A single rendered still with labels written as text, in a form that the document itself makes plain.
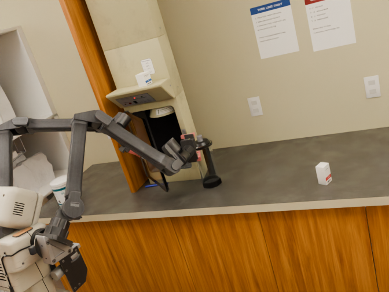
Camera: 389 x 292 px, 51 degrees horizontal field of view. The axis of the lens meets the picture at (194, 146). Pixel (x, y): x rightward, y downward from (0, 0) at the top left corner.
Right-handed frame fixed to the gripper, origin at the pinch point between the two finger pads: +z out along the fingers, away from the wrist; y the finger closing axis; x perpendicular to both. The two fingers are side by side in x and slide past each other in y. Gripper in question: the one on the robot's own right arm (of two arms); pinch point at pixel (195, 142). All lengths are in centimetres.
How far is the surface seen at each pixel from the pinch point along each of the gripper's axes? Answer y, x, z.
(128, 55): 46, 28, 11
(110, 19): 65, 30, 11
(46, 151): -11, 149, 53
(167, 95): 23.7, 10.7, 6.8
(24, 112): 22, 154, 53
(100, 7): 72, 34, 11
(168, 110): 14.1, 17.7, 15.6
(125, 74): 38, 33, 11
